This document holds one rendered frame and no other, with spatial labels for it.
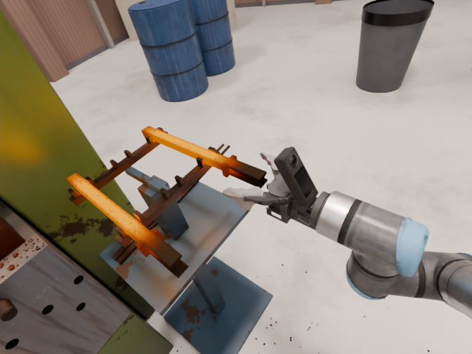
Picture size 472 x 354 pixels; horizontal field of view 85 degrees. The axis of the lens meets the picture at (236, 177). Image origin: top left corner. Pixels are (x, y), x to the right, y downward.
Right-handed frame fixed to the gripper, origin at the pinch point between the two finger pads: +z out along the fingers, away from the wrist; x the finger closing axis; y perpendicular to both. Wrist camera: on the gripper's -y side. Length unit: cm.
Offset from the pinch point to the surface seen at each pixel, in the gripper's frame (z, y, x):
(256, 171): -4.4, -1.2, 0.0
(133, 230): 7.7, -0.8, -25.0
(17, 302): 27, 11, -49
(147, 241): 2.2, -1.8, -25.4
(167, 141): 24.2, -0.8, -1.7
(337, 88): 58, 96, 224
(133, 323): 27, 55, -40
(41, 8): 495, 8, 144
